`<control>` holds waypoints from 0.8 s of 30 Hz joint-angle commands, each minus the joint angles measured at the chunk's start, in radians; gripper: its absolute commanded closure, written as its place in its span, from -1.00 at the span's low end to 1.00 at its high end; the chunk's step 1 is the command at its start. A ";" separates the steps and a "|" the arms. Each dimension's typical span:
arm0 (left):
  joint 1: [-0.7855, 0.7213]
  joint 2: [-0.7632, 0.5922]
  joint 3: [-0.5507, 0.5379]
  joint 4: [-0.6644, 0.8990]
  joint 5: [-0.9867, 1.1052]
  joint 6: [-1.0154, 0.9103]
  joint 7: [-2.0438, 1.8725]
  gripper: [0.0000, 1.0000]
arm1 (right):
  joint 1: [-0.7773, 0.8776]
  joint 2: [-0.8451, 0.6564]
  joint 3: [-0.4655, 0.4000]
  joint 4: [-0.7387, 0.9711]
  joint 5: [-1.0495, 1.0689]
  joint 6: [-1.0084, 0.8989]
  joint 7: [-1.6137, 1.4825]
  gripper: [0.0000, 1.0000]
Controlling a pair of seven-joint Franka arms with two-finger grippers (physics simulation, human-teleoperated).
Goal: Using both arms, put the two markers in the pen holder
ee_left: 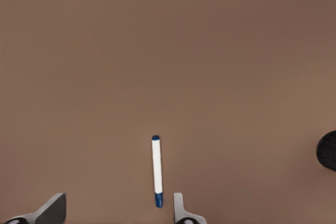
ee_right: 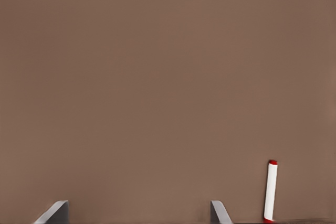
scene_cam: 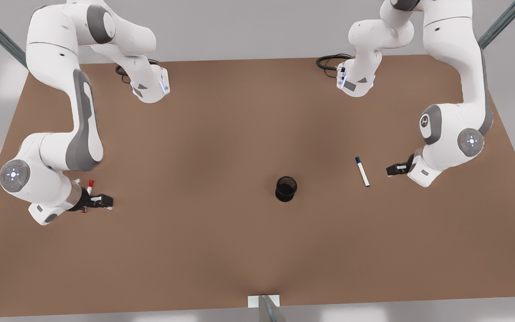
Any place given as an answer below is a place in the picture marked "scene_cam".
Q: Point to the red-capped white marker pen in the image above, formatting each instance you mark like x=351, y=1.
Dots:
x=90, y=184

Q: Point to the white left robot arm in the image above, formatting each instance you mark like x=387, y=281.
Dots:
x=452, y=40

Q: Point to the black mesh pen holder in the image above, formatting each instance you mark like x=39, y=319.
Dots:
x=286, y=188

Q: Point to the white frame post foot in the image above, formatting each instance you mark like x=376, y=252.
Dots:
x=253, y=301

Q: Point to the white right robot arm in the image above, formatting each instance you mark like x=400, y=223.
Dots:
x=52, y=49

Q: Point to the blue-capped white marker pen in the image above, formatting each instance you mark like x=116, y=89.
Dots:
x=362, y=171

